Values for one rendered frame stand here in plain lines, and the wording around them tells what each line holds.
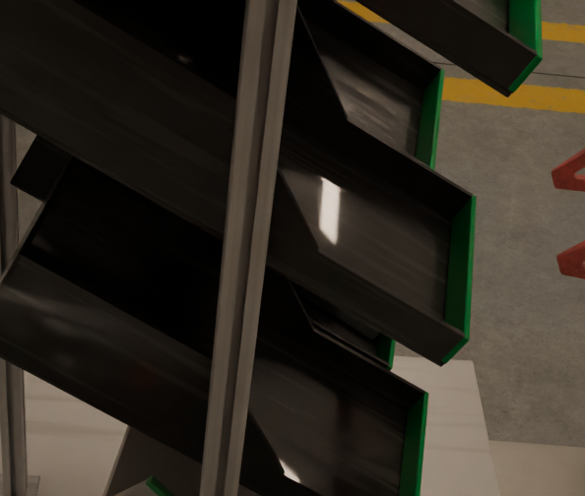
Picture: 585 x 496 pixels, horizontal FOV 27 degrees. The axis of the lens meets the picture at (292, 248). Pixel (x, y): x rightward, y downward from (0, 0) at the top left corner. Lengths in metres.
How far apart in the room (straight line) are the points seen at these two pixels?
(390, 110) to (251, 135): 0.29
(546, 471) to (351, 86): 0.61
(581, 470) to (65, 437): 0.52
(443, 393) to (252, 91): 0.86
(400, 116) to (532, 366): 1.96
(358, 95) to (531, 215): 2.42
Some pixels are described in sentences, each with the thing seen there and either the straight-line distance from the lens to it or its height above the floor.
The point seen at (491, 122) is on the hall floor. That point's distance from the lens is 3.56.
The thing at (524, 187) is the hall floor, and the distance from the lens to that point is 3.31.
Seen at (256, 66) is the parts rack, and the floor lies 1.52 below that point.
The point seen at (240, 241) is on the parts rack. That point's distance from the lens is 0.57.
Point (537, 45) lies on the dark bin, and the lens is 0.55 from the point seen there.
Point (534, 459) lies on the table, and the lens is 1.31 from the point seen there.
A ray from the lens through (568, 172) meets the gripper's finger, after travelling 0.88.
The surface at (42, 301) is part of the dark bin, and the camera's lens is 0.66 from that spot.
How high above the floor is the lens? 1.77
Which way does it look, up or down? 37 degrees down
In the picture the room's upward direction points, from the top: 8 degrees clockwise
